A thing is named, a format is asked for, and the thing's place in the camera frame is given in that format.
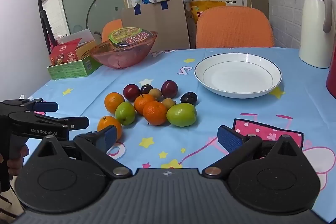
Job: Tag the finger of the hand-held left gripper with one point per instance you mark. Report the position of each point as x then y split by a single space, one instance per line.
46 106
57 121

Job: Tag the white plate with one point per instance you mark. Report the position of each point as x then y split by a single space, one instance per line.
237 76

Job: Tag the dark purple plum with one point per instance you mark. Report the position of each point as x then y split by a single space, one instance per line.
188 98
146 88

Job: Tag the red mesh bowl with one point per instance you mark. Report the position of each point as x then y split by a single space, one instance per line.
123 57

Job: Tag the large orange chair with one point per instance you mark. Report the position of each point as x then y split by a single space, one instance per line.
233 28

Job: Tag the blue printed tablecloth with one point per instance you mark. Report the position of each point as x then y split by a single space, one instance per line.
162 69

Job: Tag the red snack packet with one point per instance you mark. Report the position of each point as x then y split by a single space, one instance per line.
64 52

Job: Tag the green carton box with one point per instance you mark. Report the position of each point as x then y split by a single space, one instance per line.
71 70

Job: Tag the cardboard box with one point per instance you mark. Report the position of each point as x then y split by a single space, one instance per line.
162 19

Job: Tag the large green apple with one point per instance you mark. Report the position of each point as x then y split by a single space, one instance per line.
182 114

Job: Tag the orange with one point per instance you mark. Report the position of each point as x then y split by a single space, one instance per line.
155 113
116 129
114 102
143 103

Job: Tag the person's left hand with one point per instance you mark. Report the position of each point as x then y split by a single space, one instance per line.
16 163

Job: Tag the small green apple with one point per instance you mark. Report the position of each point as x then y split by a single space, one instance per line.
125 113

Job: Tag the instant noodle bowl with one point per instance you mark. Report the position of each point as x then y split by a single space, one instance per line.
130 36

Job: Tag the red thermos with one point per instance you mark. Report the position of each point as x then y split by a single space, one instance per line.
332 79

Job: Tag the red plum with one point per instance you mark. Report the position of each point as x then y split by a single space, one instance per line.
131 92
169 88

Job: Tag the small orange chair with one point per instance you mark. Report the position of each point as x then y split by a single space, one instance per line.
111 29

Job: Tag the white thermos jug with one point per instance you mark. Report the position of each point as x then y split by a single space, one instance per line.
313 29

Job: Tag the black stand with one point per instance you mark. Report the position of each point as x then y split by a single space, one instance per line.
48 35

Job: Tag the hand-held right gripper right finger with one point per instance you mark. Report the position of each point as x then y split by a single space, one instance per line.
229 138

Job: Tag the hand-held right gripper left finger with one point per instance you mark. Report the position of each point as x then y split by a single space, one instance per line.
108 137

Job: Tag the white board black frame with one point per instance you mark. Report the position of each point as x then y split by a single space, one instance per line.
18 29

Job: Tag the yellow bag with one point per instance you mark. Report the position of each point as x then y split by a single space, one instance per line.
207 9

